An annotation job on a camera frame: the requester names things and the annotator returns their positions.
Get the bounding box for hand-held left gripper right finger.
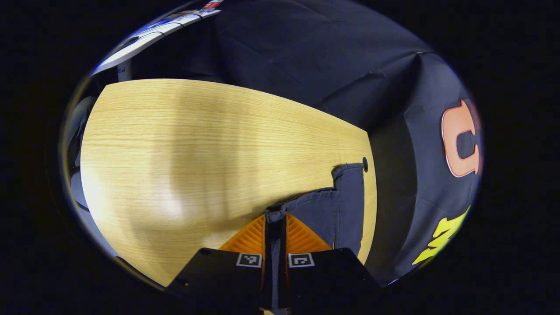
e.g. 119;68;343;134
284;212;382;309

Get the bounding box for black backdrop cloth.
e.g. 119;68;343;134
127;0;484;287

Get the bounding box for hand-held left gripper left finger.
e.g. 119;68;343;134
168;213;268;309

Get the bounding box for dark jeans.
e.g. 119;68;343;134
264;163;366;312

